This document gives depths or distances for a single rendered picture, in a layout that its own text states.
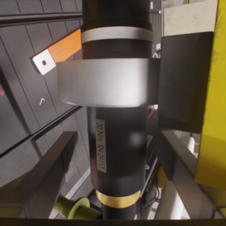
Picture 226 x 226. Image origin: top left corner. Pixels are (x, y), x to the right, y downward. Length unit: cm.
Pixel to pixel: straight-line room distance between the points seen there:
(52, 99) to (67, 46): 8
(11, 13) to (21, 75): 7
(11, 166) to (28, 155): 3
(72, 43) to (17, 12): 8
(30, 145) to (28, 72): 10
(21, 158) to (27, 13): 19
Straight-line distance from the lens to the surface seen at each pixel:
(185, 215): 280
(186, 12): 439
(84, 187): 40
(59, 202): 24
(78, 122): 30
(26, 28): 24
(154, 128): 60
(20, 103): 23
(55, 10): 28
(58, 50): 26
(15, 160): 26
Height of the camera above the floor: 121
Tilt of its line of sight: 30 degrees down
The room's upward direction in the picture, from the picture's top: 98 degrees clockwise
